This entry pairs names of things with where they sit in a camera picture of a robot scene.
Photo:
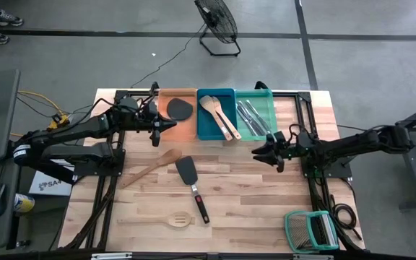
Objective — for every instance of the yellow power strip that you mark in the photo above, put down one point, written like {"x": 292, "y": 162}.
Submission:
{"x": 57, "y": 122}

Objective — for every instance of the black floor fan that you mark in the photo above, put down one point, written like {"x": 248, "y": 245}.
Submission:
{"x": 217, "y": 18}

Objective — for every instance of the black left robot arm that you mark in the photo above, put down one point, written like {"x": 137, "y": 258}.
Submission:
{"x": 67, "y": 131}

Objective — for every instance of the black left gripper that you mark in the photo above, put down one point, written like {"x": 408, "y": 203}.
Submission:
{"x": 146, "y": 119}

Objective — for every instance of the yellow blue can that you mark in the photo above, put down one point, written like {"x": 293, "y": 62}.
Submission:
{"x": 24, "y": 203}

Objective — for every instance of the orange plastic bin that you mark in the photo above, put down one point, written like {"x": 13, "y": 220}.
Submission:
{"x": 184, "y": 131}

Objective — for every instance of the blue plastic bin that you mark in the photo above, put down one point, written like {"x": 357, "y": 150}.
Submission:
{"x": 204, "y": 130}

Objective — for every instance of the black rectangular spatula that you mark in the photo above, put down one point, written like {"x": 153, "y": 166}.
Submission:
{"x": 187, "y": 169}

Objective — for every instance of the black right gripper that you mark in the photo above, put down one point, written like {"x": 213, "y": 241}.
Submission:
{"x": 289, "y": 148}

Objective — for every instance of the turquoise plastic bin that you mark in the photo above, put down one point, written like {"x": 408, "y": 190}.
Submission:
{"x": 265, "y": 99}

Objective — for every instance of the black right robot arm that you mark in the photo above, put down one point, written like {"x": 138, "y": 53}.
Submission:
{"x": 356, "y": 142}

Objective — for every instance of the black round spatula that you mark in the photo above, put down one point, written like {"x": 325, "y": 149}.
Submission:
{"x": 180, "y": 109}

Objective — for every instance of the silver metal bracket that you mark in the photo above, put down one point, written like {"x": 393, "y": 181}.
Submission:
{"x": 312, "y": 257}
{"x": 112, "y": 255}

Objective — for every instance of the black aluminium frame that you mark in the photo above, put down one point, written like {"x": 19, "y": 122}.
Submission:
{"x": 312, "y": 195}
{"x": 103, "y": 216}

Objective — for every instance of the wooden spoon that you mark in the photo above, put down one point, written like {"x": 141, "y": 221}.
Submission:
{"x": 170, "y": 156}

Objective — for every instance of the teal dish rack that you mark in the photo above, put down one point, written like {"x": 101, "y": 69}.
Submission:
{"x": 312, "y": 231}

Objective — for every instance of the black metal stand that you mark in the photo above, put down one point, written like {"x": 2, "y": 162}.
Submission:
{"x": 410, "y": 173}

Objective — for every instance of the wooden slotted spatula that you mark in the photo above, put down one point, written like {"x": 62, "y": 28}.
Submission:
{"x": 173, "y": 219}

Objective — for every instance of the white cardboard box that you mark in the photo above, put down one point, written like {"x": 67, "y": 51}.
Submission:
{"x": 49, "y": 186}

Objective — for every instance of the wooden spork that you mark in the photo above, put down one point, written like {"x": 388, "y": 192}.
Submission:
{"x": 218, "y": 103}

